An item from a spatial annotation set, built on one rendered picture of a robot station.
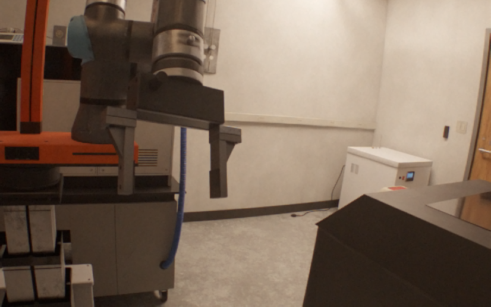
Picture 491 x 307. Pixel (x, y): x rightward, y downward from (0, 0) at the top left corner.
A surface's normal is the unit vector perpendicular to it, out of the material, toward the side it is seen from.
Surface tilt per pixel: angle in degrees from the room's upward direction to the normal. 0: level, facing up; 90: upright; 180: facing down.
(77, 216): 90
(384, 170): 90
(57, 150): 90
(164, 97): 67
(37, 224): 90
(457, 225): 0
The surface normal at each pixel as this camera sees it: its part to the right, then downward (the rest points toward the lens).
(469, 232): 0.11, -0.98
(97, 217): 0.44, 0.19
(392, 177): -0.89, -0.02
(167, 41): -0.26, -0.22
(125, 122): 0.60, -0.21
